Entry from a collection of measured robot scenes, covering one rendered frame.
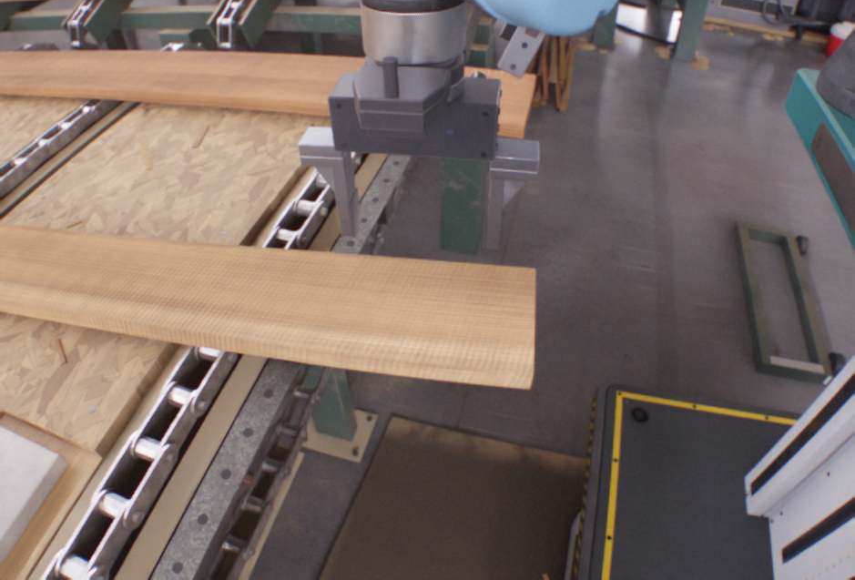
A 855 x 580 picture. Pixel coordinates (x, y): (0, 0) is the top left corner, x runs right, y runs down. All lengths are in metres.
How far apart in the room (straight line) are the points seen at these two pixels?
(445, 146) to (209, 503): 0.39
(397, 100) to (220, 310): 0.37
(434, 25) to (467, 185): 1.39
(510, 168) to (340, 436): 1.14
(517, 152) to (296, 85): 0.68
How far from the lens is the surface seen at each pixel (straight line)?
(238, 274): 0.67
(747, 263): 2.13
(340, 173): 0.48
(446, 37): 0.39
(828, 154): 0.67
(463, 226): 1.85
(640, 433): 1.19
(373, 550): 1.37
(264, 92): 1.06
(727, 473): 1.22
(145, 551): 0.58
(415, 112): 0.34
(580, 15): 0.29
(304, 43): 2.79
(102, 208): 0.96
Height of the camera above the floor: 1.32
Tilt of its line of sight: 44 degrees down
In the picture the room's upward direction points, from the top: 1 degrees counter-clockwise
